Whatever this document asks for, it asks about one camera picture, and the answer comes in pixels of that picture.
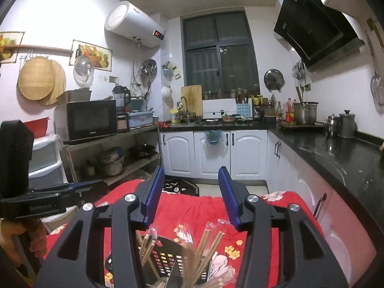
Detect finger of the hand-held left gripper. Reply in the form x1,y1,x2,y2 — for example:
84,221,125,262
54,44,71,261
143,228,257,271
29,179,109,205

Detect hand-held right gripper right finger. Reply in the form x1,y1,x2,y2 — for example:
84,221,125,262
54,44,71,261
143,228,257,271
218,166,350,288

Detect black plastic utensil basket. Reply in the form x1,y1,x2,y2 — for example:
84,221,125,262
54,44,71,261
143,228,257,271
105,235,240,288

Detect steel mesh strainer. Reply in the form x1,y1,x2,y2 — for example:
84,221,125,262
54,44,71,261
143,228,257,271
370,33,384,106

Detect black frying pan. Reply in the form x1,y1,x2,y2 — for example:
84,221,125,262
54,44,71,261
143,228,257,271
130,143,158,159

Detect steel kettle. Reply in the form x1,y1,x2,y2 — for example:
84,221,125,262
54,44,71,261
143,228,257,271
324,114,341,138

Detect large steel stockpot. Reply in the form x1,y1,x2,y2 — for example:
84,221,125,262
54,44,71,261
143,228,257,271
293,102,319,125

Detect blue white knife holder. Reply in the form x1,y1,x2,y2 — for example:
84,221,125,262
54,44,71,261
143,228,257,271
235,88,253,120

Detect round wooden board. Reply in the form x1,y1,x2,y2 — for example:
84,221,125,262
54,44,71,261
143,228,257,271
37,59,67,106

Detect black patterned floor mat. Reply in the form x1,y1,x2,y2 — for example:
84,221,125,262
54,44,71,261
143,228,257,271
162,179,200,197

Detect black blender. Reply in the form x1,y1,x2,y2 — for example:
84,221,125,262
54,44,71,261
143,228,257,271
112,84,132,134

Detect black range hood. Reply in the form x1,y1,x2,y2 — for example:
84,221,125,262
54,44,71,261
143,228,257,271
274,0,365,72

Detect metal shelf rack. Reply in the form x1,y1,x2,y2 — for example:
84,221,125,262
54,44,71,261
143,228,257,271
60,124,164,186

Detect wooden cutting board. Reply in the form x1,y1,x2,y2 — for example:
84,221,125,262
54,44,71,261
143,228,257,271
180,84,204,118

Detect hanging steel bowls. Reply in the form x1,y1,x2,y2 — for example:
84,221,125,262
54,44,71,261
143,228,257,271
140,59,158,76

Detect hanging kitchen utensils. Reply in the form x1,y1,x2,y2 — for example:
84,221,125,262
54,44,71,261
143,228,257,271
292,60,306,80

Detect red plastic basin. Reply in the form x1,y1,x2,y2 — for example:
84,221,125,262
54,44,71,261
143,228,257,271
23,117,50,139

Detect white hanging colander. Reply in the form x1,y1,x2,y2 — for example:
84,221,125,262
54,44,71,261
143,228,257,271
161,85,174,109

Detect blue dish basin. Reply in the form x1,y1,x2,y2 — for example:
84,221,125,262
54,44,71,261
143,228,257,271
127,111,154,128

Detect black kitchen countertop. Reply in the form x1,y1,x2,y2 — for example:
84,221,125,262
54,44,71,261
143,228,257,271
159,119,384,225

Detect wide fruit poster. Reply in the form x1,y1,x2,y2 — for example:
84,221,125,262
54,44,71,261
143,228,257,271
69,39,110,72

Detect white arched-door base cabinet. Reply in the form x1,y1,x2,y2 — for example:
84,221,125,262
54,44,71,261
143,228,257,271
159,129,269,181

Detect plastic drawer unit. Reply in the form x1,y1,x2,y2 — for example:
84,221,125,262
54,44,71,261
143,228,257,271
28,133,66,188

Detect steel canister pot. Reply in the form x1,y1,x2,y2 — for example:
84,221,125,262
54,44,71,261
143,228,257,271
338,110,357,139

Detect steel faucet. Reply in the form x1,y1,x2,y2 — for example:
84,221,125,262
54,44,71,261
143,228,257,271
179,96,193,124

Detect blue plastic bag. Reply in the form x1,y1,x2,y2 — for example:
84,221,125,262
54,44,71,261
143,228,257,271
205,130,224,145

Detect small fruit poster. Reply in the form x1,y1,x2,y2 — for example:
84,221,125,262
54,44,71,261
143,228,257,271
0,31,25,64

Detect red floral blanket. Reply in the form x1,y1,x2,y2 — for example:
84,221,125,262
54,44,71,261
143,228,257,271
43,178,324,288

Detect glass pot lid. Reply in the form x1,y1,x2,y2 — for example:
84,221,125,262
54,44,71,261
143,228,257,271
73,55,96,87

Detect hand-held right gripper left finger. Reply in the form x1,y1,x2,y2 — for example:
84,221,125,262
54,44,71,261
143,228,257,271
34,165,166,288

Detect steel pot lid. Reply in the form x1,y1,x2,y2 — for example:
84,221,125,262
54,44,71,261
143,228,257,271
263,69,285,93

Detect wooden wall shelf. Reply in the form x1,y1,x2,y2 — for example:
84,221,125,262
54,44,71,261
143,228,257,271
0,44,74,57

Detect white water heater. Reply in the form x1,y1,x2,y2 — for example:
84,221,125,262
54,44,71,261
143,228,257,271
104,1,167,48

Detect person's left hand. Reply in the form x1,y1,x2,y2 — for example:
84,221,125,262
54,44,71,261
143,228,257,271
0,217,48,257

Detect black microwave oven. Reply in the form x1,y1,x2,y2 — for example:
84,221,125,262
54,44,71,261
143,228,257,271
66,99,119,144

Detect cooking oil bottle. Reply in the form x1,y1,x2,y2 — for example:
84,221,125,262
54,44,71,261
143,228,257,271
284,97,296,126

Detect dark framed window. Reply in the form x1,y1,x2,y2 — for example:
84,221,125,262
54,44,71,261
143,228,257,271
181,11,260,93

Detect round bamboo tray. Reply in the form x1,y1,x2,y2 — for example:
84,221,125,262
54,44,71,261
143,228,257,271
18,56,57,101

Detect steel cooking pot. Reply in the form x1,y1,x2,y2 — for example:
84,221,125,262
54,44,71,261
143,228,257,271
96,148,125,177

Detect white flat-door base cabinet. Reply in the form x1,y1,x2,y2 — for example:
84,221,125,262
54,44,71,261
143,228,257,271
266,130,365,288

